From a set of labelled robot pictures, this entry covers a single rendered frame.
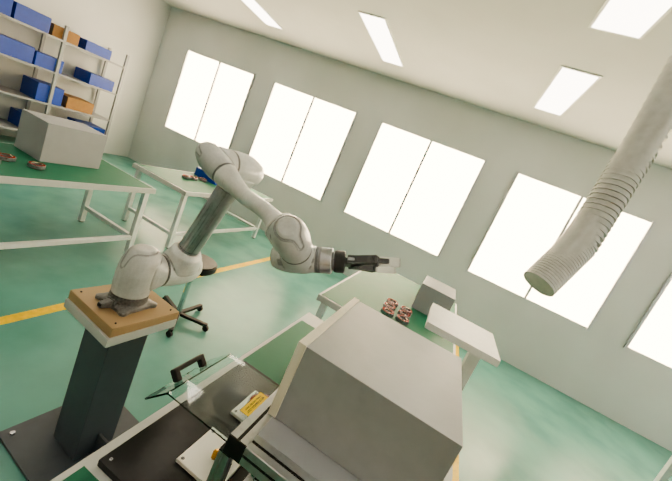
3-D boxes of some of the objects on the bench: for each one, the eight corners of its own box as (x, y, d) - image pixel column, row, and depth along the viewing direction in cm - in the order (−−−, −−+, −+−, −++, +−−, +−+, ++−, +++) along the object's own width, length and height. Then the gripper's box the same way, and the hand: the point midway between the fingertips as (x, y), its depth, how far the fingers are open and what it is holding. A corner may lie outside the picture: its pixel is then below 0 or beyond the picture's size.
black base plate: (96, 465, 89) (98, 459, 88) (242, 364, 149) (244, 360, 148) (231, 599, 75) (235, 592, 74) (332, 428, 135) (335, 423, 134)
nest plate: (175, 461, 96) (176, 458, 96) (211, 429, 110) (212, 426, 110) (214, 496, 91) (216, 492, 91) (247, 458, 105) (248, 455, 105)
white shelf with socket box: (387, 399, 168) (427, 321, 160) (399, 367, 203) (433, 302, 194) (454, 442, 157) (500, 361, 149) (455, 401, 192) (493, 333, 184)
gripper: (332, 241, 102) (403, 247, 100) (336, 257, 126) (394, 261, 124) (329, 266, 100) (402, 272, 98) (335, 277, 124) (393, 282, 122)
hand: (394, 266), depth 111 cm, fingers open, 13 cm apart
